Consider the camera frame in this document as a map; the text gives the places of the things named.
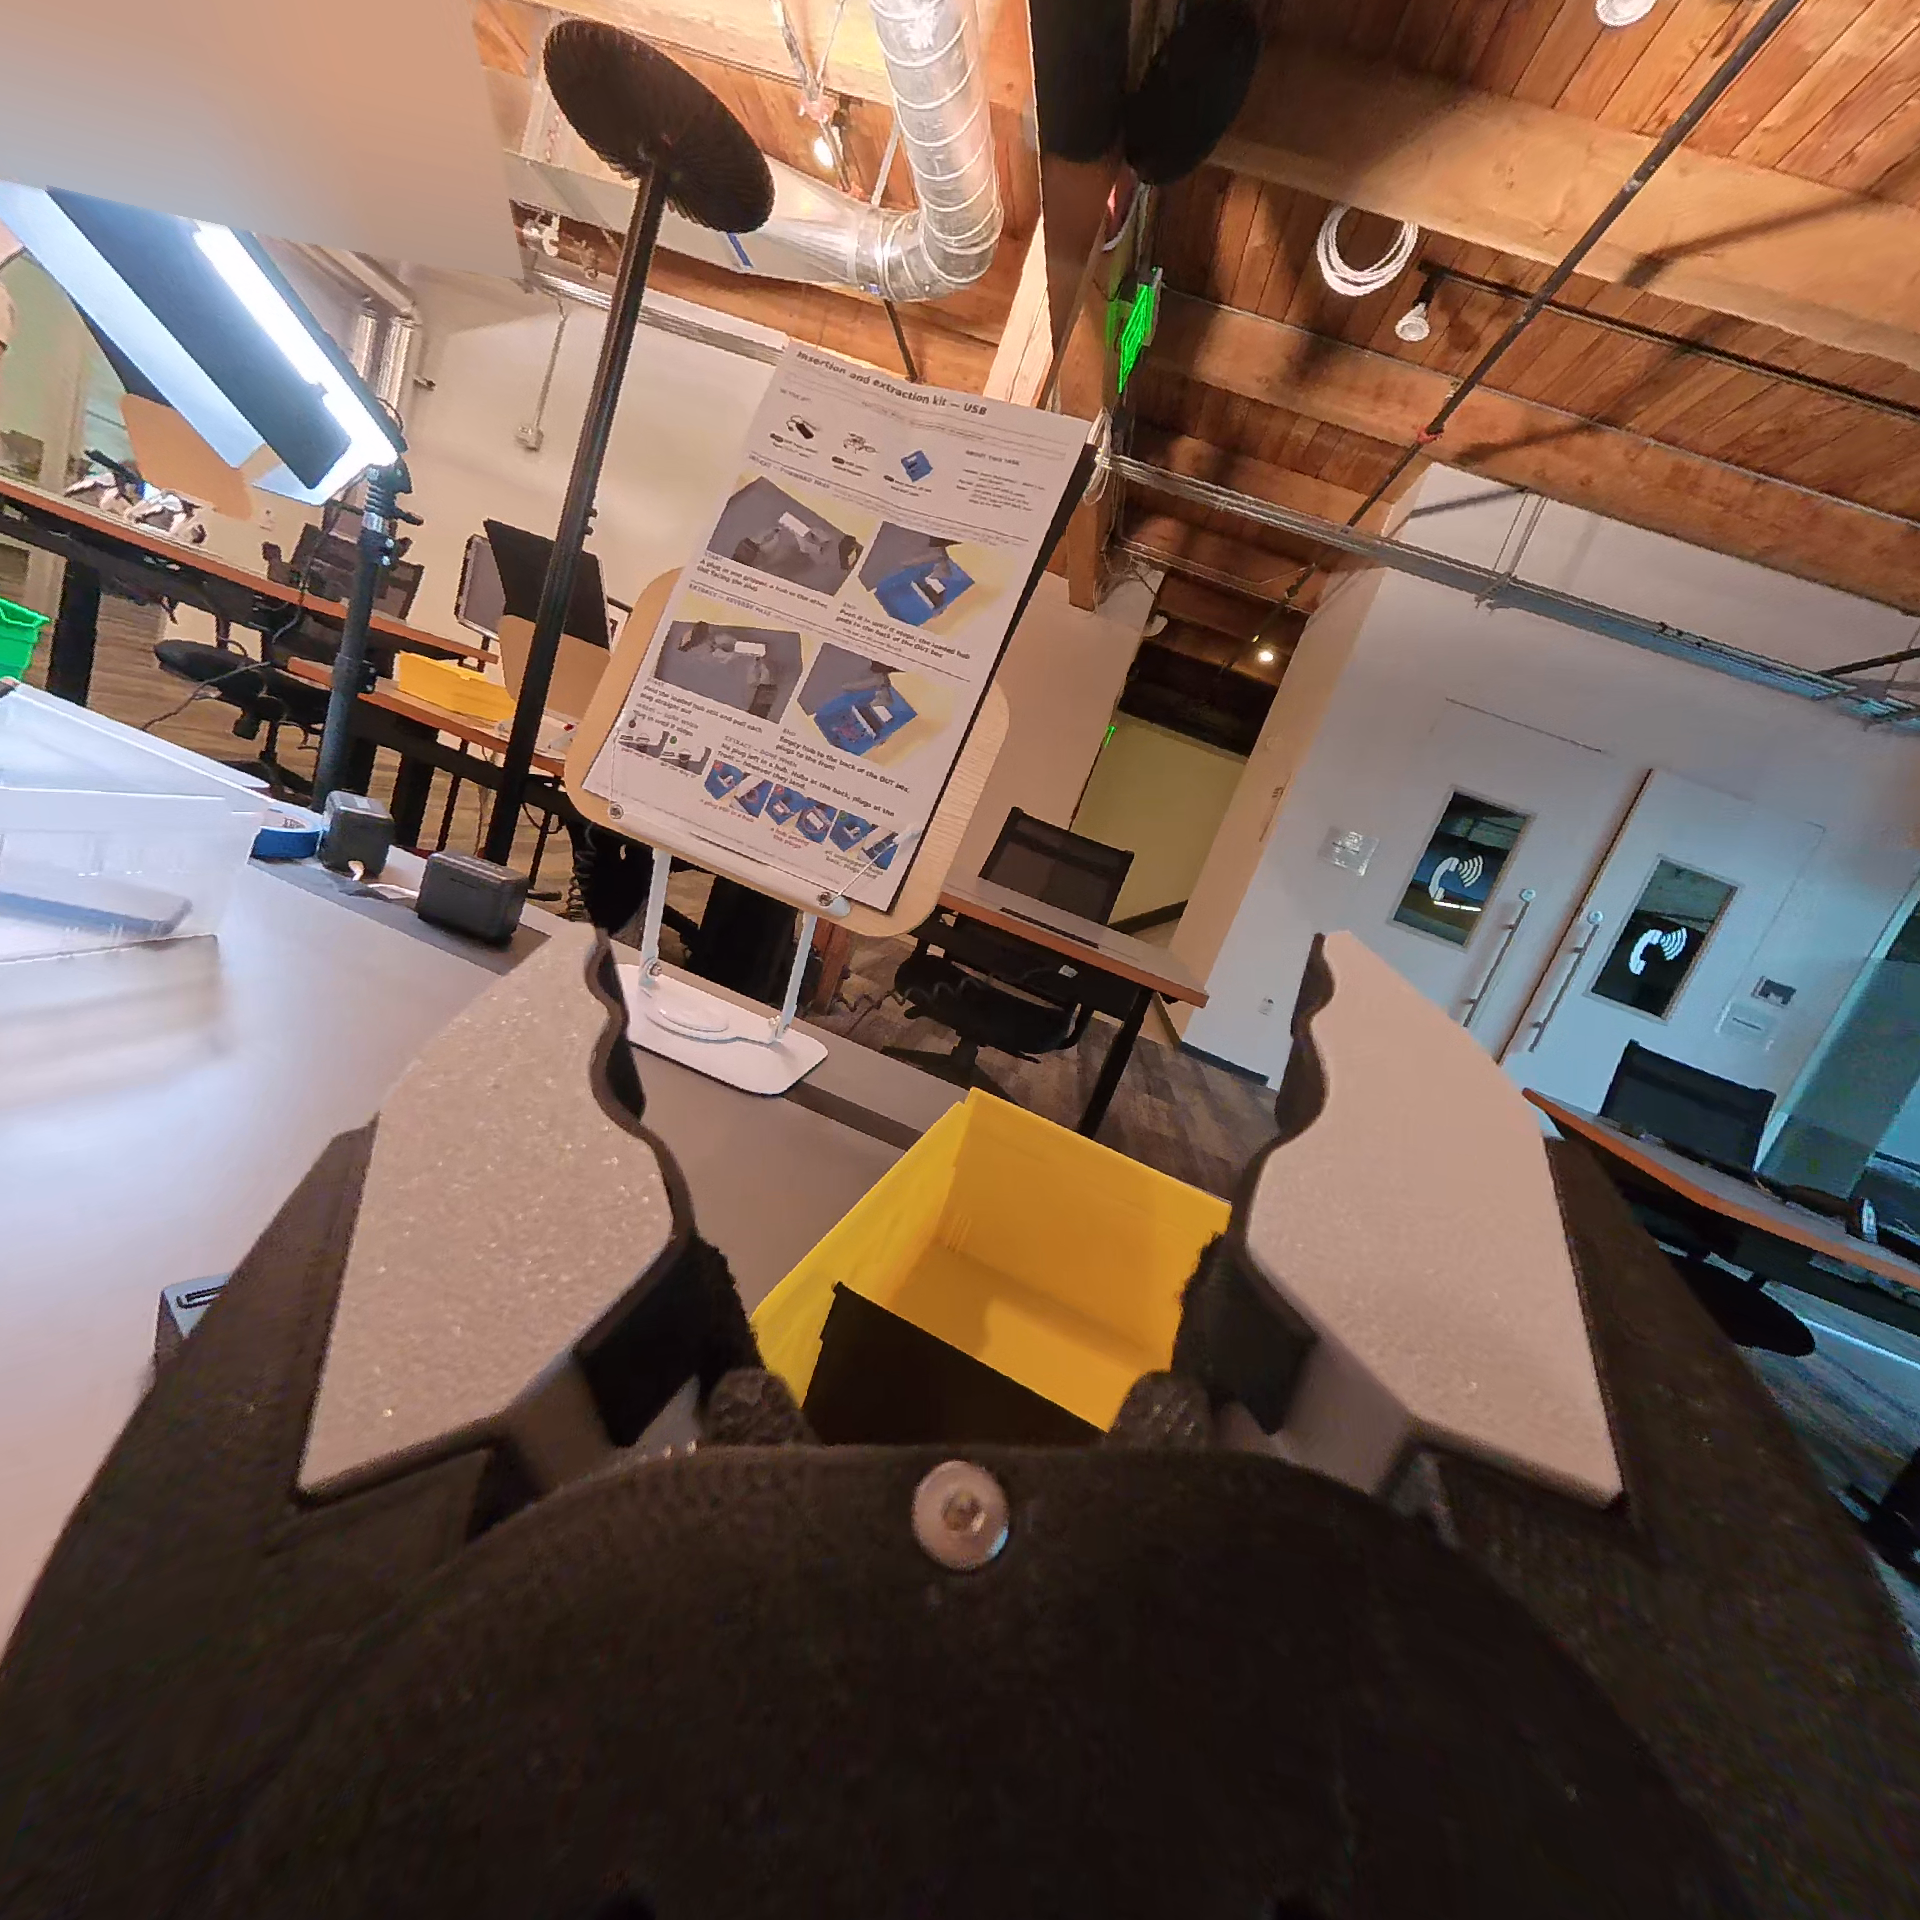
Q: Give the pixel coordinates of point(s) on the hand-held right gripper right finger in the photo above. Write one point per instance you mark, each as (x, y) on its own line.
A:
(1424, 1230)

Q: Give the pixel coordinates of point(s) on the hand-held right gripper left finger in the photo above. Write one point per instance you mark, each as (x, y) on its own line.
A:
(480, 1244)

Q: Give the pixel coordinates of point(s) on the yellow plastic bin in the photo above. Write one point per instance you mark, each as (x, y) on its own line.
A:
(1019, 1244)
(458, 687)

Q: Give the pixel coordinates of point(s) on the clear plastic bin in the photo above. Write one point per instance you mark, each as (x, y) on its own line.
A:
(105, 797)

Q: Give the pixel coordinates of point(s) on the black office chair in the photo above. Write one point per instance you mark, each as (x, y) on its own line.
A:
(1687, 1118)
(1035, 931)

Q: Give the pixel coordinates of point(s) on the wooden background desk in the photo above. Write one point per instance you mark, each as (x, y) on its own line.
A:
(1723, 1184)
(1108, 954)

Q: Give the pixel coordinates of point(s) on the large dark power adapter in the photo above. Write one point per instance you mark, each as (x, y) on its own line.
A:
(473, 898)

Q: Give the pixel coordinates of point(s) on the small grey power adapter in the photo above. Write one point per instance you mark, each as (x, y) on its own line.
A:
(356, 831)

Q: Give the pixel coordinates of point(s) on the blue tape roll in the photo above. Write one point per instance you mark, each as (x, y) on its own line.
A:
(284, 835)

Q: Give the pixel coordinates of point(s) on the black bin divider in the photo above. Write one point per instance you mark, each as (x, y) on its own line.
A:
(945, 1373)

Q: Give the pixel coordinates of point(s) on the wooden clipboard board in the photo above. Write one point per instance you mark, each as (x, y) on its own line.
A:
(961, 810)

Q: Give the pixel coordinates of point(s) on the black light stand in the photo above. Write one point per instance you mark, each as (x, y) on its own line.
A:
(359, 630)

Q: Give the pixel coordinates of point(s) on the instruction sheet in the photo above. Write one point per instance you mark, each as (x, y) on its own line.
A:
(840, 599)

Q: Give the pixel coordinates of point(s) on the long wooden desk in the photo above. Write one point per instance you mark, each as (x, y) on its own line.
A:
(181, 548)

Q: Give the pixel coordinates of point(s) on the green plastic bin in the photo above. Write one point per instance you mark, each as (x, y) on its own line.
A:
(24, 638)

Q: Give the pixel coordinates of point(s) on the LED light panel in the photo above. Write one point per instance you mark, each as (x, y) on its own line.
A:
(224, 347)

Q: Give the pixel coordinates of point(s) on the black boom stand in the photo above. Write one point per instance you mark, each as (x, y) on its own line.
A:
(661, 128)

